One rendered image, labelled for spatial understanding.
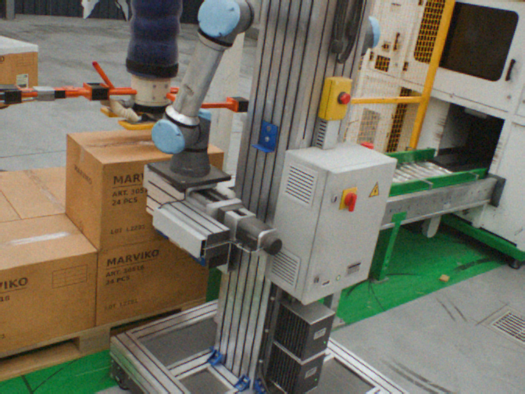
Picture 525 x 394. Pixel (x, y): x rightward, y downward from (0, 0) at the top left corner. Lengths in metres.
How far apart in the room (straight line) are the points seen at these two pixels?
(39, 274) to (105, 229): 0.31
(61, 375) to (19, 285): 0.48
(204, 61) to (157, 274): 1.26
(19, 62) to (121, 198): 2.08
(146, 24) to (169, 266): 1.11
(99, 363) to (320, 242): 1.35
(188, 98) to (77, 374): 1.41
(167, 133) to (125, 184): 0.63
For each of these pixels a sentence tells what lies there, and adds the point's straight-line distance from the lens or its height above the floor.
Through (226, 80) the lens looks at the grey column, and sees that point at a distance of 3.93.
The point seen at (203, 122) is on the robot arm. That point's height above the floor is 1.23.
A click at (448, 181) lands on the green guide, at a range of 4.08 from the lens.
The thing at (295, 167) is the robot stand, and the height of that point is 1.19.
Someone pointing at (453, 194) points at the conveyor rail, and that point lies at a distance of 3.98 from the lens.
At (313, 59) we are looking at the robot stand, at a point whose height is 1.52.
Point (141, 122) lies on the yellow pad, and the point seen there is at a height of 1.08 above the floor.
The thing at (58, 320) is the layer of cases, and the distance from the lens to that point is 2.60.
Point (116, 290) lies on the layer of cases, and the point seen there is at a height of 0.32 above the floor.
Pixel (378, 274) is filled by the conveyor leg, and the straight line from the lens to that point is 3.71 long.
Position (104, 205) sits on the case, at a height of 0.76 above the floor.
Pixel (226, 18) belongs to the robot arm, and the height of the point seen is 1.60.
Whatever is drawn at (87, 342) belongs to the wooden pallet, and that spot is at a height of 0.08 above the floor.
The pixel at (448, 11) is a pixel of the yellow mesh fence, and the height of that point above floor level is 1.67.
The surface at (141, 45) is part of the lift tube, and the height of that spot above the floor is 1.39.
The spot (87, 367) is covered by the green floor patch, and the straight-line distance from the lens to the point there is 2.72.
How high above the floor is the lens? 1.75
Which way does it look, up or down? 22 degrees down
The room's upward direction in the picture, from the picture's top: 9 degrees clockwise
